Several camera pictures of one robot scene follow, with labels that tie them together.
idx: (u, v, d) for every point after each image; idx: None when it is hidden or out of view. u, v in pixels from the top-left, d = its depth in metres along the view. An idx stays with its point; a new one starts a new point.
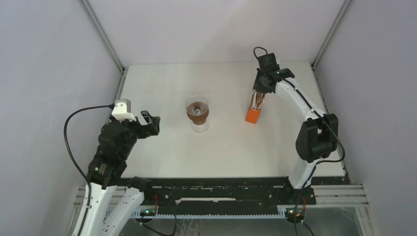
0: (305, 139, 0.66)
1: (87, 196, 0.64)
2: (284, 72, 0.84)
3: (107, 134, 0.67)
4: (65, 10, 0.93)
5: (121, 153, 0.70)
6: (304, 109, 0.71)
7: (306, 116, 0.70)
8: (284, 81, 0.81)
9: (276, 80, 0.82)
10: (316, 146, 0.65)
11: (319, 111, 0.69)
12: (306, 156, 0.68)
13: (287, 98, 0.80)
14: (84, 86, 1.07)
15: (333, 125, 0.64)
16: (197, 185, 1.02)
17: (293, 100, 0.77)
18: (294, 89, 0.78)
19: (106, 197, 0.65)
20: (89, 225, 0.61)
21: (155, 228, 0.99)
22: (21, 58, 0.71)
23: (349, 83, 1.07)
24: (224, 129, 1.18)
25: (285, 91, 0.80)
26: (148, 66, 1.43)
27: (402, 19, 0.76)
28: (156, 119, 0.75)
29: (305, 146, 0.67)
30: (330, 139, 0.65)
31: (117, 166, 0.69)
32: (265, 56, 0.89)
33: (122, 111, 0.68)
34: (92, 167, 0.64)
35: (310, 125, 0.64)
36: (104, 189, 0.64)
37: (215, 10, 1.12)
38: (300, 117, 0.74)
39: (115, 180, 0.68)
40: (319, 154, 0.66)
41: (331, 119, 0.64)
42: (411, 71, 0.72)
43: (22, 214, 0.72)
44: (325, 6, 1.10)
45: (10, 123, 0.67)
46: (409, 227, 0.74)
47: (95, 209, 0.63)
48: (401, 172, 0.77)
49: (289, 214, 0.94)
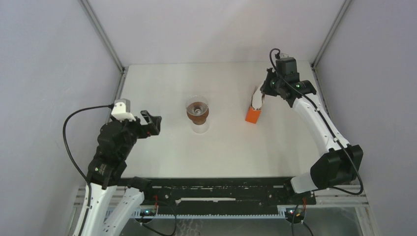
0: (324, 169, 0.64)
1: (87, 196, 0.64)
2: (305, 85, 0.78)
3: (107, 134, 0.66)
4: (66, 11, 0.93)
5: (121, 153, 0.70)
6: (325, 136, 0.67)
7: (329, 145, 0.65)
8: (304, 98, 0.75)
9: (296, 96, 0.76)
10: (335, 177, 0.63)
11: (342, 141, 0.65)
12: (321, 183, 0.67)
13: (306, 118, 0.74)
14: (84, 86, 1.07)
15: (355, 158, 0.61)
16: (197, 185, 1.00)
17: (312, 122, 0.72)
18: (315, 110, 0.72)
19: (106, 197, 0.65)
20: (89, 226, 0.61)
21: (155, 228, 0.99)
22: (21, 59, 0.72)
23: (349, 83, 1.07)
24: (224, 129, 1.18)
25: (305, 111, 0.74)
26: (148, 66, 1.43)
27: (402, 19, 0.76)
28: (157, 120, 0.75)
29: (322, 176, 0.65)
30: (349, 171, 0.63)
31: (117, 166, 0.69)
32: (285, 62, 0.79)
33: (121, 111, 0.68)
34: (92, 167, 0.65)
35: (332, 157, 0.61)
36: (105, 189, 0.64)
37: (215, 10, 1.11)
38: (319, 144, 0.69)
39: (115, 180, 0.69)
40: (336, 183, 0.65)
41: (354, 152, 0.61)
42: (411, 72, 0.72)
43: (22, 213, 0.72)
44: (325, 6, 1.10)
45: (10, 123, 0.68)
46: (409, 227, 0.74)
47: (95, 209, 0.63)
48: (401, 172, 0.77)
49: (289, 214, 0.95)
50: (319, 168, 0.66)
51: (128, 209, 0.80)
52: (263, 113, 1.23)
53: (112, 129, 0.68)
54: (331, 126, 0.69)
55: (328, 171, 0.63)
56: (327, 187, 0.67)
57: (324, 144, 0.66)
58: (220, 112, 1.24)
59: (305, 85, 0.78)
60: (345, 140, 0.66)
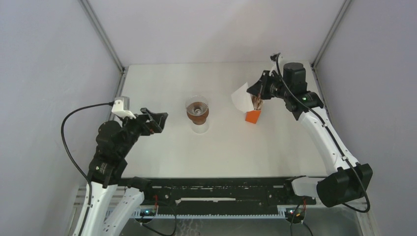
0: (332, 188, 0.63)
1: (87, 195, 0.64)
2: (312, 98, 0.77)
3: (105, 135, 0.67)
4: (65, 11, 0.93)
5: (122, 152, 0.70)
6: (334, 154, 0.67)
7: (337, 164, 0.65)
8: (311, 112, 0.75)
9: (303, 109, 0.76)
10: (342, 196, 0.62)
11: (351, 161, 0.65)
12: (329, 201, 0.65)
13: (312, 132, 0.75)
14: (84, 86, 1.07)
15: (364, 177, 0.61)
16: (197, 185, 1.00)
17: (320, 138, 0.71)
18: (323, 126, 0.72)
19: (106, 196, 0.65)
20: (89, 225, 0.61)
21: (155, 228, 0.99)
22: (21, 58, 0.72)
23: (349, 83, 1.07)
24: (224, 129, 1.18)
25: (312, 126, 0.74)
26: (148, 66, 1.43)
27: (403, 19, 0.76)
28: (162, 117, 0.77)
29: (330, 194, 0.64)
30: (357, 190, 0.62)
31: (117, 164, 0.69)
32: (295, 72, 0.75)
33: (120, 108, 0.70)
34: (92, 166, 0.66)
35: (341, 176, 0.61)
36: (105, 187, 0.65)
37: (215, 10, 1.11)
38: (327, 161, 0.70)
39: (116, 179, 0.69)
40: (343, 201, 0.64)
41: (363, 171, 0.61)
42: (412, 72, 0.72)
43: (23, 213, 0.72)
44: (326, 6, 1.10)
45: (10, 122, 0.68)
46: (409, 227, 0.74)
47: (96, 207, 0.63)
48: (401, 172, 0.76)
49: (289, 214, 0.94)
50: (327, 187, 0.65)
51: (128, 209, 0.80)
52: (263, 113, 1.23)
53: (110, 129, 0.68)
54: (339, 142, 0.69)
55: (336, 190, 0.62)
56: (334, 205, 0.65)
57: (332, 162, 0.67)
58: (220, 112, 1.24)
59: (312, 97, 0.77)
60: (353, 159, 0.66)
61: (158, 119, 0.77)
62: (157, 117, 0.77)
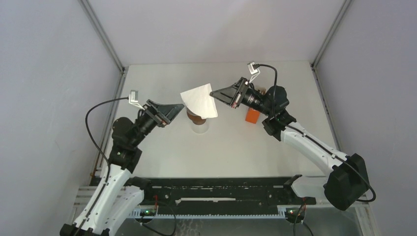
0: (337, 189, 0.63)
1: (105, 175, 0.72)
2: (285, 118, 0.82)
3: (120, 131, 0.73)
4: (65, 12, 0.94)
5: (134, 143, 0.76)
6: (323, 157, 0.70)
7: (331, 164, 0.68)
8: (288, 128, 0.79)
9: (282, 130, 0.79)
10: (350, 193, 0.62)
11: (341, 155, 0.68)
12: (341, 204, 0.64)
13: (296, 145, 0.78)
14: (84, 86, 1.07)
15: (359, 167, 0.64)
16: (197, 185, 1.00)
17: (306, 146, 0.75)
18: (303, 135, 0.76)
19: (122, 179, 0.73)
20: (102, 202, 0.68)
21: (155, 228, 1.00)
22: (21, 58, 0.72)
23: (349, 83, 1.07)
24: (224, 129, 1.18)
25: (293, 138, 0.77)
26: (148, 67, 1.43)
27: (402, 19, 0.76)
28: (174, 108, 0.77)
29: (337, 195, 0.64)
30: (361, 183, 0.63)
31: (134, 154, 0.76)
32: (280, 105, 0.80)
33: (130, 101, 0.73)
34: (114, 153, 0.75)
35: (339, 175, 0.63)
36: (123, 169, 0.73)
37: (215, 10, 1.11)
38: (320, 164, 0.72)
39: (133, 166, 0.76)
40: (353, 199, 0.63)
41: (356, 162, 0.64)
42: (411, 72, 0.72)
43: (23, 214, 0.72)
44: (326, 6, 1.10)
45: (10, 123, 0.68)
46: (409, 227, 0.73)
47: (111, 187, 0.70)
48: (401, 172, 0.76)
49: (289, 214, 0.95)
50: (331, 190, 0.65)
51: (128, 203, 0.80)
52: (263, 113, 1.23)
53: (124, 125, 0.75)
54: (324, 144, 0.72)
55: (341, 190, 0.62)
56: (347, 207, 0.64)
57: (325, 163, 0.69)
58: (220, 112, 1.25)
59: (285, 116, 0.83)
60: (342, 153, 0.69)
61: (169, 110, 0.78)
62: (167, 111, 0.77)
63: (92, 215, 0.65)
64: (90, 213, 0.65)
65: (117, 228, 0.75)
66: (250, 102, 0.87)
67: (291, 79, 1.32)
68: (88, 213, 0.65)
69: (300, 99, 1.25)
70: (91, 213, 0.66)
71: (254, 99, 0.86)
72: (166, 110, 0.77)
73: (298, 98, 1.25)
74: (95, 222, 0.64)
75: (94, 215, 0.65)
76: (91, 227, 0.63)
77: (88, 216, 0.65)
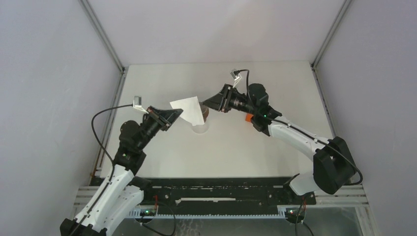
0: (324, 172, 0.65)
1: (109, 175, 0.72)
2: (271, 113, 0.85)
3: (127, 134, 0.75)
4: (65, 12, 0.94)
5: (140, 147, 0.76)
6: (307, 142, 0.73)
7: (313, 147, 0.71)
8: (274, 122, 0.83)
9: (268, 124, 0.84)
10: (337, 175, 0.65)
11: (323, 139, 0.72)
12: (329, 187, 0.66)
13: (282, 137, 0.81)
14: (84, 87, 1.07)
15: (341, 149, 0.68)
16: (197, 185, 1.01)
17: (291, 136, 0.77)
18: (288, 127, 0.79)
19: (125, 179, 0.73)
20: (104, 199, 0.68)
21: (155, 228, 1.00)
22: (20, 58, 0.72)
23: (348, 83, 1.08)
24: (224, 129, 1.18)
25: (278, 130, 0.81)
26: (148, 67, 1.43)
27: (402, 20, 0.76)
28: (174, 113, 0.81)
29: (324, 179, 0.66)
30: (344, 163, 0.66)
31: (138, 157, 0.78)
32: (260, 100, 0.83)
33: (134, 103, 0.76)
34: (120, 154, 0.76)
35: (323, 156, 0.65)
36: (128, 169, 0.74)
37: (215, 10, 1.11)
38: (304, 151, 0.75)
39: (136, 167, 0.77)
40: (342, 181, 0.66)
41: (338, 144, 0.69)
42: (411, 72, 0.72)
43: (23, 213, 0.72)
44: (325, 7, 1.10)
45: (9, 124, 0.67)
46: (409, 228, 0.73)
47: (114, 186, 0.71)
48: (401, 172, 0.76)
49: (289, 214, 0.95)
50: (318, 174, 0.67)
51: (127, 203, 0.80)
52: None
53: (132, 128, 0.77)
54: (306, 132, 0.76)
55: (328, 172, 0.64)
56: (336, 191, 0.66)
57: (309, 148, 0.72)
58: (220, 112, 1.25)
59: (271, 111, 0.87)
60: (323, 139, 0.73)
61: (170, 114, 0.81)
62: (168, 114, 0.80)
63: (93, 212, 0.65)
64: (92, 210, 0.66)
65: (115, 228, 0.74)
66: (236, 105, 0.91)
67: (291, 80, 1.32)
68: (90, 209, 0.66)
69: (300, 100, 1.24)
70: (92, 210, 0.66)
71: (240, 102, 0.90)
72: (167, 114, 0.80)
73: (298, 98, 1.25)
74: (96, 219, 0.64)
75: (95, 212, 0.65)
76: (92, 224, 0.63)
77: (89, 213, 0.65)
